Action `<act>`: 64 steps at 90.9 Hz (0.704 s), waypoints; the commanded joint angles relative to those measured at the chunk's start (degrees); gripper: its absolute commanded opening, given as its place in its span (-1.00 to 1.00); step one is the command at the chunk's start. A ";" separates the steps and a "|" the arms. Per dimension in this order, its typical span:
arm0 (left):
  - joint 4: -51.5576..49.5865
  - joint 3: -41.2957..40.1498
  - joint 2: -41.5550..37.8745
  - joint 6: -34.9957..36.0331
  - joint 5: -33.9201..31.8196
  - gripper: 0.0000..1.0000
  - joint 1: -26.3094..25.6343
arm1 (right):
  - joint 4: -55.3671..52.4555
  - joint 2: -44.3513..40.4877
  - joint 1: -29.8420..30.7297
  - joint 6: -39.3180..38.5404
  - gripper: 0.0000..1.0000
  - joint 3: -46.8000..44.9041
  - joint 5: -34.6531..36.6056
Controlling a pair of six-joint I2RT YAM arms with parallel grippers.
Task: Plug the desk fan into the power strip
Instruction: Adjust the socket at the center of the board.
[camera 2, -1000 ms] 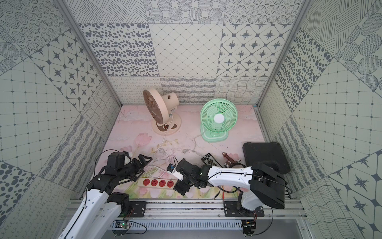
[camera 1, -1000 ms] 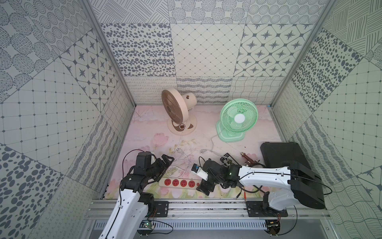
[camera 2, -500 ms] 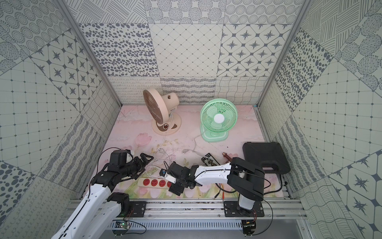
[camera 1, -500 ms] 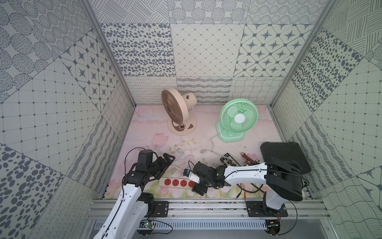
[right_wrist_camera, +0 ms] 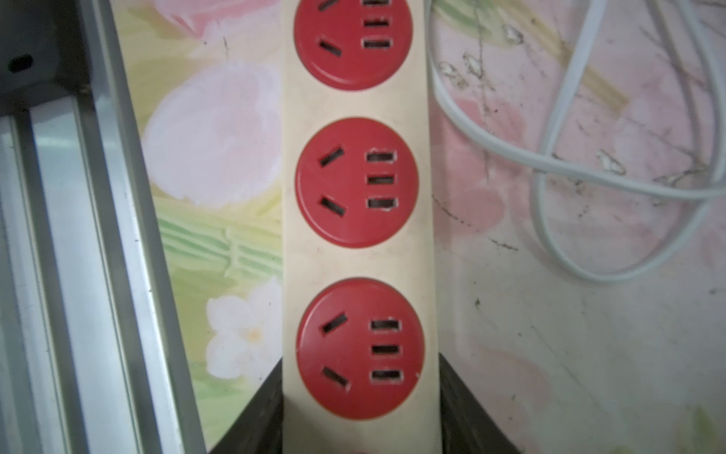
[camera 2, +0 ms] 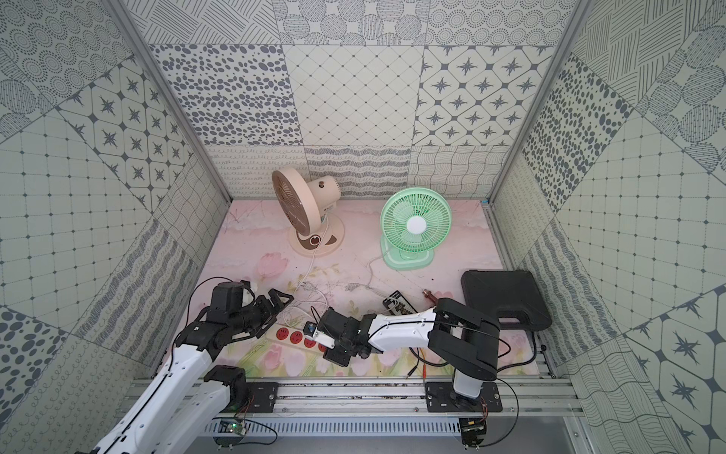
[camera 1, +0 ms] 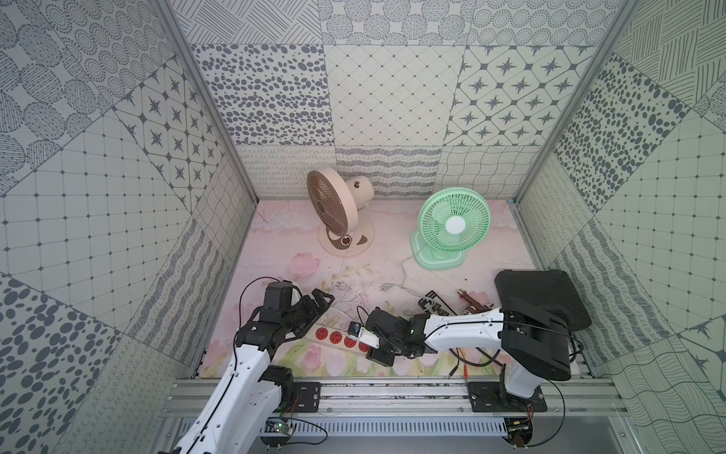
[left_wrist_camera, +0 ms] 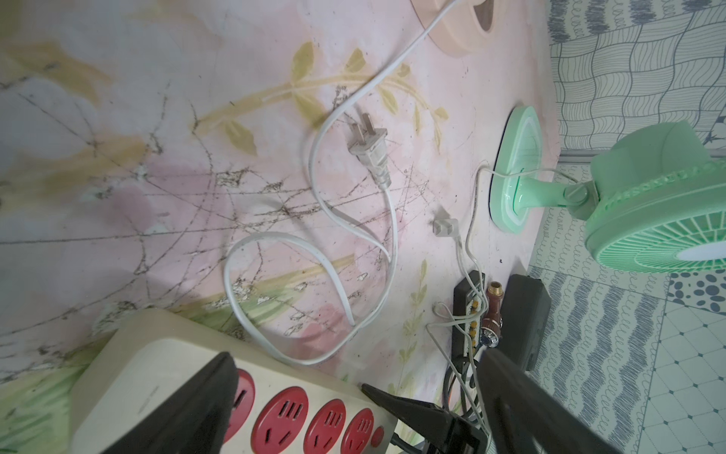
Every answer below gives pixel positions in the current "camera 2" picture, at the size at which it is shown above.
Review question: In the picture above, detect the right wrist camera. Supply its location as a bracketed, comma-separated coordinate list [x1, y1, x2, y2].
[302, 322, 335, 349]

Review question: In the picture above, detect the left controller board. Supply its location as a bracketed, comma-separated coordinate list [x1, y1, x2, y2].
[214, 419, 248, 448]

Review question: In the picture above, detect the black power strip cable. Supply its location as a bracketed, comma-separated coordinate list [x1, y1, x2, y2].
[405, 345, 455, 370]

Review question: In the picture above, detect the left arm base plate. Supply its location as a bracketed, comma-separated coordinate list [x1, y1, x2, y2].
[223, 382, 279, 414]

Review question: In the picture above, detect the right controller board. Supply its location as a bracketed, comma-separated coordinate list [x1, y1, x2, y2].
[459, 417, 488, 448]

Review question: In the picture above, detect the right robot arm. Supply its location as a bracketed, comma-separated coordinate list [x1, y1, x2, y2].
[303, 298, 504, 399]

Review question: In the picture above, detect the controller board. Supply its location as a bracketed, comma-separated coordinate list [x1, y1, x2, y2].
[459, 417, 488, 448]
[214, 419, 248, 448]

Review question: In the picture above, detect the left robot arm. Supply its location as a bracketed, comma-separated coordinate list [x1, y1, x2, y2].
[93, 281, 294, 453]

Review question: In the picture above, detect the white pink fan cable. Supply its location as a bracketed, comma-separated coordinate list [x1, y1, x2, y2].
[277, 237, 347, 330]

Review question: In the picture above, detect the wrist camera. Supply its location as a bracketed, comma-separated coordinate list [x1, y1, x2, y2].
[302, 322, 335, 349]
[239, 280, 256, 298]

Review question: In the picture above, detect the black plastic tool case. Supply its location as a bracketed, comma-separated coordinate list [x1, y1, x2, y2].
[461, 270, 553, 332]

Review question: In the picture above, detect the black multi-port adapter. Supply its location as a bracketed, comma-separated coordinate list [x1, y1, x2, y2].
[382, 291, 418, 316]

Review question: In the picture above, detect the brown metal connector tool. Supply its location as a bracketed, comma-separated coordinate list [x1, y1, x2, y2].
[423, 289, 439, 306]

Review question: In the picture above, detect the white green fan cable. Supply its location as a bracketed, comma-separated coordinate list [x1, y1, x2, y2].
[345, 254, 398, 299]

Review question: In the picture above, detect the aluminium mounting rail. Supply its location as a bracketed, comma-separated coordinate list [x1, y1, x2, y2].
[244, 376, 584, 417]

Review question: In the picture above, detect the white red power strip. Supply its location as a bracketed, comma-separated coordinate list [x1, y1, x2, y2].
[265, 325, 326, 354]

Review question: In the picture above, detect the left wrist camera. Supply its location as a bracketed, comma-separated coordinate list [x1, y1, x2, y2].
[239, 280, 256, 298]

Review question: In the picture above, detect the pink desk fan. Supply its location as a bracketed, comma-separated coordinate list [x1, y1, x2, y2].
[271, 168, 345, 257]

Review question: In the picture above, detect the green desk fan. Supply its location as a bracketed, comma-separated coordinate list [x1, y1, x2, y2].
[380, 187, 453, 271]

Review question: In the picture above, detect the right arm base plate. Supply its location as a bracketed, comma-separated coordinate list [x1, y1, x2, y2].
[425, 381, 503, 414]

